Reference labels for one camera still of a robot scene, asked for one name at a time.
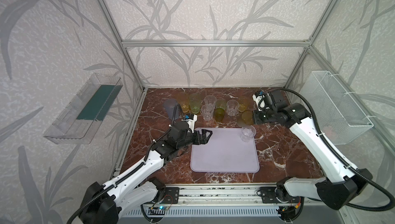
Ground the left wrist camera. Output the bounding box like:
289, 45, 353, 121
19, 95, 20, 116
184, 113, 198, 132

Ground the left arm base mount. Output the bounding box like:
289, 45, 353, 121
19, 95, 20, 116
151, 187, 180, 204

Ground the lilac plastic tray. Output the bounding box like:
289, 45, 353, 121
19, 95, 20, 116
190, 128, 260, 173

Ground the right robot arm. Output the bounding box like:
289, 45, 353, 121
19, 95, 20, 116
253, 88, 395, 212

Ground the clear plastic wall shelf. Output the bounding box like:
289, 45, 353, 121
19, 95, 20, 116
43, 73, 123, 145

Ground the amber faceted cup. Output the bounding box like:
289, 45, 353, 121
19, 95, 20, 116
238, 96, 252, 112

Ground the yellow plastic cup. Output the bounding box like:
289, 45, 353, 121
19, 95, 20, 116
177, 92, 190, 114

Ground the brown olive textured cup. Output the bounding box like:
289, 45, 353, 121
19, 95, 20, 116
237, 110, 254, 127

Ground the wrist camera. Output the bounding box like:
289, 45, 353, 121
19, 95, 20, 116
184, 113, 198, 132
253, 90, 266, 111

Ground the olive green textured cup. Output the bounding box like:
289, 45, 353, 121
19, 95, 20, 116
214, 108, 225, 123

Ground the small circuit board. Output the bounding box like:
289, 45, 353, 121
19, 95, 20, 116
149, 205, 169, 215

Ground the grey-blue plastic cup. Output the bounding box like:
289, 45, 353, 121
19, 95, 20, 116
163, 99, 180, 120

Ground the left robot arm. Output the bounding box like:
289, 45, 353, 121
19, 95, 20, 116
68, 119, 213, 224

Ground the white wire basket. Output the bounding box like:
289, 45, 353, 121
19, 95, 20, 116
300, 71, 373, 145

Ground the clear cup back row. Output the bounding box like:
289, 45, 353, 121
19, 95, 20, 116
204, 95, 217, 107

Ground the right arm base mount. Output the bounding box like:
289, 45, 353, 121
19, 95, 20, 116
256, 187, 301, 205

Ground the clear faceted cup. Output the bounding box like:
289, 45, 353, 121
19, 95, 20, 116
241, 125, 256, 142

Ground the light green plastic cup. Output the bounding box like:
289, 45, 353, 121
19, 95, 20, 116
189, 93, 202, 114

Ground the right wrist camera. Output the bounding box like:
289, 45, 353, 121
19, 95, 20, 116
253, 90, 266, 111

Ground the green cup back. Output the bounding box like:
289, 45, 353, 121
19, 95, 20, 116
216, 98, 227, 110

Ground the pink object in basket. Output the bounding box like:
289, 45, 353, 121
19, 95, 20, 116
322, 126, 336, 140

